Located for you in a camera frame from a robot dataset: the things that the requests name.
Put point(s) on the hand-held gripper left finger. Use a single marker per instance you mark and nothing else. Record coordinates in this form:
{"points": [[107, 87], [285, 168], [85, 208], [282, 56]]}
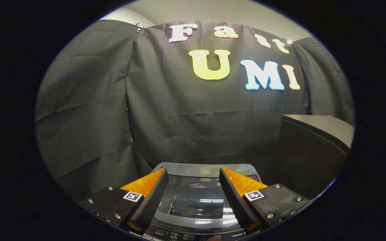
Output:
{"points": [[152, 201]]}

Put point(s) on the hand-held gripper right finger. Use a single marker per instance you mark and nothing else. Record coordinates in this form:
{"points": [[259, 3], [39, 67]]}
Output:
{"points": [[235, 201]]}

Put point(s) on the black backdrop cloth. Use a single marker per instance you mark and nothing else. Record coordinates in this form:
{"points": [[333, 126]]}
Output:
{"points": [[179, 127]]}

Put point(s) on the beige cabinet with dark frame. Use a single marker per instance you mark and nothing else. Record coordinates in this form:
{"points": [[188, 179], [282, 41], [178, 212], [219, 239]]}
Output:
{"points": [[307, 157]]}

